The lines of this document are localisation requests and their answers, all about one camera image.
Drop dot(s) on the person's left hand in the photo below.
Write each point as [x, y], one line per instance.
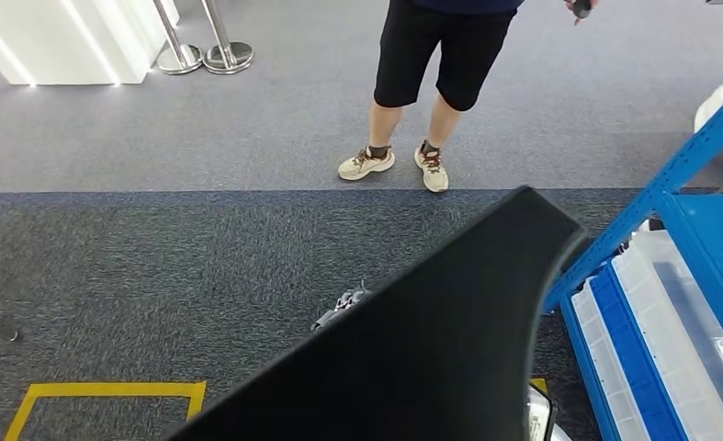
[577, 21]

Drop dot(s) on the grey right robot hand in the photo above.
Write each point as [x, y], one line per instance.
[340, 307]

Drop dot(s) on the black plastic plate frame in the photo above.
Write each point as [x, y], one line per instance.
[428, 353]

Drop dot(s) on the blue metal shelf rack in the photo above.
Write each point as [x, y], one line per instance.
[720, 243]

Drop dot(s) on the person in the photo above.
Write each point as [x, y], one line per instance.
[440, 48]

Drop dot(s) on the white plastic bin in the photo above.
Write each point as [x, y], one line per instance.
[604, 365]
[683, 341]

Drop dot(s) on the white lit display block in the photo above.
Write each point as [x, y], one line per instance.
[63, 36]

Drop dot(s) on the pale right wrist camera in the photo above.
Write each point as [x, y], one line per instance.
[540, 417]

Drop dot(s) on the chrome stanchion post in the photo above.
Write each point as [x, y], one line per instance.
[230, 58]
[178, 58]

